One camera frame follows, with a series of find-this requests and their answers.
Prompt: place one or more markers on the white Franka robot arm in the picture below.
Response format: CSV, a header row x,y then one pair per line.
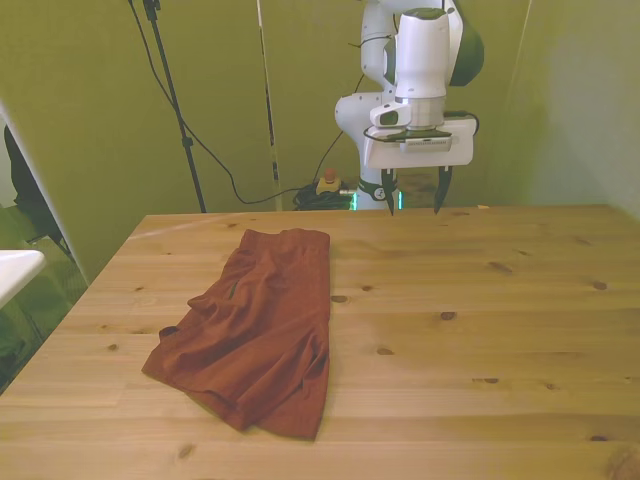
x,y
420,50

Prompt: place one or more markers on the rust red shorts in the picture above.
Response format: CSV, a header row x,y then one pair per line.
x,y
270,330

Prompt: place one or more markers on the dark stand behind board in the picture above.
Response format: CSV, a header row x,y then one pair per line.
x,y
22,185

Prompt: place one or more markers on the black tripod stand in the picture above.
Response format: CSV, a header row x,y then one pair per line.
x,y
175,100

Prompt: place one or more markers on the thin white vertical pole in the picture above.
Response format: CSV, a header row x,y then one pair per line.
x,y
269,100

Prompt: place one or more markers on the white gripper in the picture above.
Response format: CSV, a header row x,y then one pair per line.
x,y
420,157

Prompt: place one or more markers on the yellow emergency stop button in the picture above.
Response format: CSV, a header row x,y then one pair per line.
x,y
328,184

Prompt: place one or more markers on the white slanted board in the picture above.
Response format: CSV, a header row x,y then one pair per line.
x,y
35,175

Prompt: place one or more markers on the white side table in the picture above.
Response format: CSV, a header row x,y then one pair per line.
x,y
17,270

